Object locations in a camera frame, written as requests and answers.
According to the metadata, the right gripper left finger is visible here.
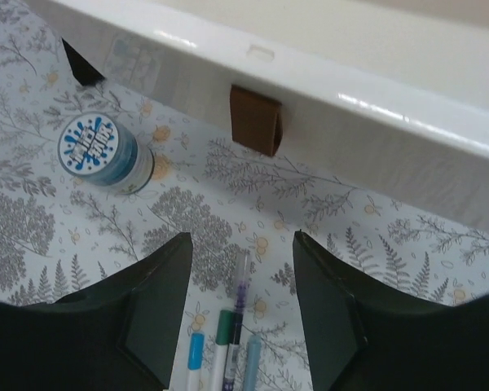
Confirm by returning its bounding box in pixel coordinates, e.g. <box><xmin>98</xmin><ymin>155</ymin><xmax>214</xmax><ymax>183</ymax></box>
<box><xmin>0</xmin><ymin>233</ymin><xmax>192</xmax><ymax>390</ymax></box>

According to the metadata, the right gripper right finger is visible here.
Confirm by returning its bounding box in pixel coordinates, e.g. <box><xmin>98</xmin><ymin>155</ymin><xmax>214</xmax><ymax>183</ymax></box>
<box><xmin>293</xmin><ymin>231</ymin><xmax>489</xmax><ymax>390</ymax></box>

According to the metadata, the light blue pen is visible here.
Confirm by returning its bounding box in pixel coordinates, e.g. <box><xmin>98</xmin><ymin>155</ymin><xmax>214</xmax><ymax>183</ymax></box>
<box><xmin>242</xmin><ymin>335</ymin><xmax>262</xmax><ymax>391</ymax></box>

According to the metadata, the cream three-drawer organizer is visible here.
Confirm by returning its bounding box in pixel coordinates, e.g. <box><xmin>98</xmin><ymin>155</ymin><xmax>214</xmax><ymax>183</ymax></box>
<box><xmin>30</xmin><ymin>1</ymin><xmax>489</xmax><ymax>233</ymax></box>

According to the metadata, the white marker blue cap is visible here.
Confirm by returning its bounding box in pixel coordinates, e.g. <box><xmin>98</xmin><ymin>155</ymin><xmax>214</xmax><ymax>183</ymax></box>
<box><xmin>186</xmin><ymin>332</ymin><xmax>205</xmax><ymax>391</ymax></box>

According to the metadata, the white marker green cap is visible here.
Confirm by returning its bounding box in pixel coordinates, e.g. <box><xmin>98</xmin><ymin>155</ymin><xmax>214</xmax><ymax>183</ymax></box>
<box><xmin>208</xmin><ymin>310</ymin><xmax>234</xmax><ymax>391</ymax></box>

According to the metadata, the purple clear pen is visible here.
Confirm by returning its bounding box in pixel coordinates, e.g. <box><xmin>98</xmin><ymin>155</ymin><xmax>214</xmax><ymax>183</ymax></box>
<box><xmin>222</xmin><ymin>250</ymin><xmax>251</xmax><ymax>391</ymax></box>

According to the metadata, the blue round tin jar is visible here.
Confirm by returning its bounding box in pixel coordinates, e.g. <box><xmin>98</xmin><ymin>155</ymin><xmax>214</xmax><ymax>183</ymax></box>
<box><xmin>57</xmin><ymin>112</ymin><xmax>155</xmax><ymax>196</ymax></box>

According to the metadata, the black folded cloth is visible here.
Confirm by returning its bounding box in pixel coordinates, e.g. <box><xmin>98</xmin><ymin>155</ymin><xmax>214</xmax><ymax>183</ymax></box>
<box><xmin>62</xmin><ymin>39</ymin><xmax>105</xmax><ymax>86</ymax></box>

